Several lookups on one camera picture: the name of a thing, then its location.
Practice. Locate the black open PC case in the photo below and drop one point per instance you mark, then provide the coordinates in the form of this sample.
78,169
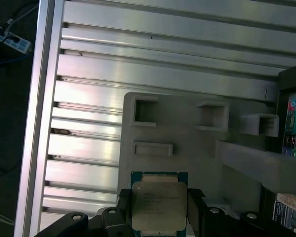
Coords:
282,118

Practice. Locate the grey parts rack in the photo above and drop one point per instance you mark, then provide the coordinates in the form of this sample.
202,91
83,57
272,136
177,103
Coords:
187,148

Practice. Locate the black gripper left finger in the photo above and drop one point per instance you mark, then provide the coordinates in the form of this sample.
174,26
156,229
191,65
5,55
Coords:
124,209

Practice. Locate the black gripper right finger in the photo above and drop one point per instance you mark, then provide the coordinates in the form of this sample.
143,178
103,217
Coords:
217,222

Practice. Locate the silver CPU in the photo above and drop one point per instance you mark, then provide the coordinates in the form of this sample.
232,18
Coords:
160,205

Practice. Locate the white power strip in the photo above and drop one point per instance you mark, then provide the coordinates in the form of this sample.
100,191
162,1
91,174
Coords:
14,42

